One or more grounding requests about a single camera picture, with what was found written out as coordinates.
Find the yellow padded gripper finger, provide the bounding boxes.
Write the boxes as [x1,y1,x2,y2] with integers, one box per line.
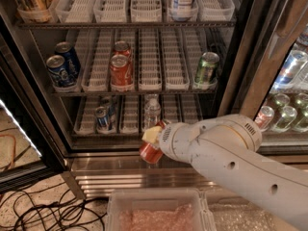
[142,126,163,144]

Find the red coke can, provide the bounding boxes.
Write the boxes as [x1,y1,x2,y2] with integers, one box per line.
[139,119,168,164]
[109,54,133,91]
[113,40,132,58]

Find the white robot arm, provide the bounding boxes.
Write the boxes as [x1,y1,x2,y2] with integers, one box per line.
[142,115,308,231]

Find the rear blue energy can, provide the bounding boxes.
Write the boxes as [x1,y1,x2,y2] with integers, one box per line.
[100,95,116,122]

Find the blue energy can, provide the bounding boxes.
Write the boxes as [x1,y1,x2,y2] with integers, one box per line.
[100,95,116,122]
[95,106,112,131]

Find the front blue energy can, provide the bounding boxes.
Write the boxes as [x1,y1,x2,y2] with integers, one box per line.
[95,106,112,131]

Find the stainless fridge base grille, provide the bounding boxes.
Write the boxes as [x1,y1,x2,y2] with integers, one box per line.
[62,156,218,199]

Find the green soda can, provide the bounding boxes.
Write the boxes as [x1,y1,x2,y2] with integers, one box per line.
[194,52,219,85]

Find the rear blue pepsi can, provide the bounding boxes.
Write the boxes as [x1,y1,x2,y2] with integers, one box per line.
[55,41,81,79]

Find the blue pepsi can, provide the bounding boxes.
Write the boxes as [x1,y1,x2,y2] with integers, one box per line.
[46,55,76,88]
[55,41,81,79]

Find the open fridge door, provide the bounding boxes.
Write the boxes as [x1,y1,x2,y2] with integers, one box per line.
[0,32,66,193]

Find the front blue pepsi can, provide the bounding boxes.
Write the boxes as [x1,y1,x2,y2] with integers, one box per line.
[46,55,76,88]

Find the right fridge glass door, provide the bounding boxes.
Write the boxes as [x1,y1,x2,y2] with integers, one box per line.
[215,0,308,156]

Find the white blue can top shelf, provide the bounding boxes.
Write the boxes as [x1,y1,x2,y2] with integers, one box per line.
[169,0,195,21]

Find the yellow can top shelf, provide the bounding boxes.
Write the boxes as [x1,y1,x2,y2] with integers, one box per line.
[18,0,54,23]

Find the clear water bottle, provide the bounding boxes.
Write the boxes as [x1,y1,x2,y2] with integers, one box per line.
[144,94,161,129]

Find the left clear plastic bin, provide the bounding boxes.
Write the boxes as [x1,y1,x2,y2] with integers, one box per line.
[106,188,217,231]

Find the clear plastic bin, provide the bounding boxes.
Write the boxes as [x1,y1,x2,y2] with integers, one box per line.
[106,188,217,231]
[206,189,297,231]

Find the right clear plastic bin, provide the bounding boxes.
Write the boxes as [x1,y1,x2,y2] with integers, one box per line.
[206,189,297,231]

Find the top wire shelf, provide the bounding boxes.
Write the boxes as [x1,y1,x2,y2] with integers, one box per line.
[17,20,236,30]

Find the black floor cables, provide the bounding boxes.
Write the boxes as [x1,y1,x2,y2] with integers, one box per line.
[0,181,108,231]

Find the orange floor cable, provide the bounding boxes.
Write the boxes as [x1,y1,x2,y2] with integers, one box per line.
[0,132,18,173]

